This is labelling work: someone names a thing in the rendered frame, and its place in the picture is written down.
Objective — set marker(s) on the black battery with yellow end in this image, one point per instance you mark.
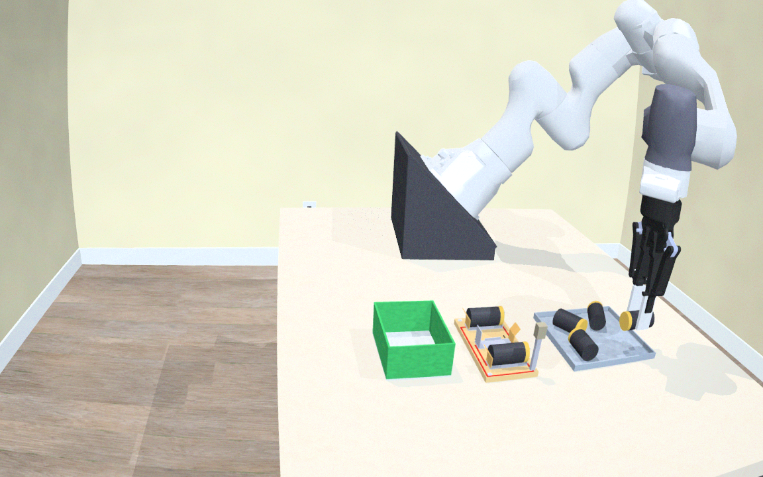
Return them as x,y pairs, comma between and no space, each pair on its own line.
568,321
596,315
628,320
509,353
583,344
485,316

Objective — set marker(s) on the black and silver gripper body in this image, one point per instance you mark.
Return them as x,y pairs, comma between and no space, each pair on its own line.
660,216

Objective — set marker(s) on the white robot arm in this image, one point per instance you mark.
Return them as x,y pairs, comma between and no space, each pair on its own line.
667,50

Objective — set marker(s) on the green open-top box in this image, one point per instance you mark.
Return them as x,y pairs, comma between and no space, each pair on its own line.
412,340

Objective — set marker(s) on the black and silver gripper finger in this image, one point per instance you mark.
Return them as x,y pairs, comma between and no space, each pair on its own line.
659,272
640,260

